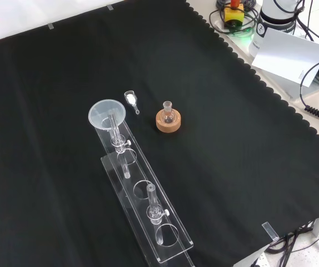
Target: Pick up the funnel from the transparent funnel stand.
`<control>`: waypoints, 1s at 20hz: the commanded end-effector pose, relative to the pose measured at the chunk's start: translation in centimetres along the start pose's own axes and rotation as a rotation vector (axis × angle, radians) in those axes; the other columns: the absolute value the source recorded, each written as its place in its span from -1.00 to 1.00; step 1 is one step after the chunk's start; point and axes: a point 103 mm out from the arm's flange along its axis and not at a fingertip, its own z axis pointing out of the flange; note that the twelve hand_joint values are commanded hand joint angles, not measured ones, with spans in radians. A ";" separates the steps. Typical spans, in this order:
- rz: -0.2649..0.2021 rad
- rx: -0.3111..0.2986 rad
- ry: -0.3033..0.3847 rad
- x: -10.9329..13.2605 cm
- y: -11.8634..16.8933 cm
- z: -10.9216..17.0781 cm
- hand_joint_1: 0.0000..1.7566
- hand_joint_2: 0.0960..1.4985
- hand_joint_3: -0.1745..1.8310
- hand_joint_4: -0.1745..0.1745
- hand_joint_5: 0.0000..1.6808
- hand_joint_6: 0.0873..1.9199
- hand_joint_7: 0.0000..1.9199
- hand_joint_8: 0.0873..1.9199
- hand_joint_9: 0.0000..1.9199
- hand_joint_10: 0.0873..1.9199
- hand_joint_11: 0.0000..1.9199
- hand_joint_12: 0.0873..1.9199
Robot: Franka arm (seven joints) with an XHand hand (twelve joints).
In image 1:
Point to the small round-bottom glass flask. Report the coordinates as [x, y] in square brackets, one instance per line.
[167, 112]

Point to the clear acrylic funnel stand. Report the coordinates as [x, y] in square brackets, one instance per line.
[161, 196]

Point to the white paper board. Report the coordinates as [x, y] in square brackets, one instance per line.
[287, 55]

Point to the black table cloth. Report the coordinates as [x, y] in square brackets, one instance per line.
[231, 139]

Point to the grey tape piece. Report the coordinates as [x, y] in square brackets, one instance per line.
[110, 7]
[51, 26]

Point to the clear tape strip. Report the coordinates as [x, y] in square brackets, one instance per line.
[270, 231]

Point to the yellow emergency stop button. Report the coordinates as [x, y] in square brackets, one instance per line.
[233, 16]

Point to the clear plastic funnel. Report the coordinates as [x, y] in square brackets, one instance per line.
[97, 109]

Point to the glass weighing funnel with powder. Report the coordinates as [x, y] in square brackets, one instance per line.
[129, 98]

